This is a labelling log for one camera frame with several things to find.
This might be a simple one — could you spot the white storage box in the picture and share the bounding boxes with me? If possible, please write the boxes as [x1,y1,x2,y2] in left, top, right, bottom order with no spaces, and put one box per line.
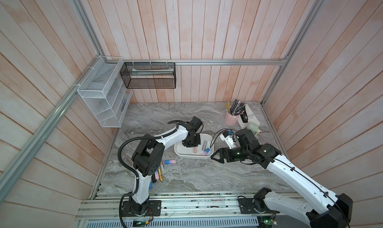
[174,133,214,159]

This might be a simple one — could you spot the green pencil sharpener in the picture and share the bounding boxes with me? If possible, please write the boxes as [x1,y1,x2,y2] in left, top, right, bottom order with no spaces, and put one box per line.
[247,122,262,137]

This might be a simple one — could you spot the white book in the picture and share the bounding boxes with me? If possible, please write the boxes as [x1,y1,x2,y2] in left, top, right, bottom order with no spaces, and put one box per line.
[237,104,260,128]

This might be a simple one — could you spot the white wire shelf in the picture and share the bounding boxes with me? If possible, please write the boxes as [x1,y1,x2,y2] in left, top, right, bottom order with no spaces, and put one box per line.
[77,56,133,128]

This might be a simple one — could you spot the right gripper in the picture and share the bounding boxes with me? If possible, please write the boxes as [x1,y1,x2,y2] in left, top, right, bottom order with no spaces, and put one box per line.
[210,148,250,164]

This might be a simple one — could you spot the pink blue lipstick sideways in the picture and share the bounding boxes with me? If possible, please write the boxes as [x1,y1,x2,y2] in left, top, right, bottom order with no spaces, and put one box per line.
[164,160,177,164]

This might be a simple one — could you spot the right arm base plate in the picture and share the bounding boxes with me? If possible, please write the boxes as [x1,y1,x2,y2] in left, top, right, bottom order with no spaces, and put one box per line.
[237,196,280,215]

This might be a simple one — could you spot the black stapler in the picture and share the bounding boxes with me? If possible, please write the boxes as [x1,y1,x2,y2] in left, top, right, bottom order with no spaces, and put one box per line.
[240,106,248,123]

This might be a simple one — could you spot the black mesh basket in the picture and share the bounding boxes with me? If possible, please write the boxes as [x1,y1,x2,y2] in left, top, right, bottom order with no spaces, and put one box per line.
[120,62,177,89]

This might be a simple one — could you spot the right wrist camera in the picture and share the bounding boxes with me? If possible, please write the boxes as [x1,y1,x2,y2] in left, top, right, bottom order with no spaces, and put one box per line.
[219,130,236,149]

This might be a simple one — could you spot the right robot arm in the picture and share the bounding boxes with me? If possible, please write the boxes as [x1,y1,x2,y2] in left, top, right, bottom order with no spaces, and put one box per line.
[211,128,353,228]

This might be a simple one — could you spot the gold lipstick tube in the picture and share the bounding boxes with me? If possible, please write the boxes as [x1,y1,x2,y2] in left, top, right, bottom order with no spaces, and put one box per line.
[158,169,164,182]

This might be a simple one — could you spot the pink pen cup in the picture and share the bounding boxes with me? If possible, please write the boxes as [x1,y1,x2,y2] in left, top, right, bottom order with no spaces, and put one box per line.
[224,111,239,126]

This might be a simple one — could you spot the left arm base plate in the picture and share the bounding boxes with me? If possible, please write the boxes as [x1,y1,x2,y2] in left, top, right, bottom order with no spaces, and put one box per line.
[120,200,162,217]

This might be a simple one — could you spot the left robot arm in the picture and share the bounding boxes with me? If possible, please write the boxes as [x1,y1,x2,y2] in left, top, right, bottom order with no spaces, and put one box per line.
[117,116,203,217]

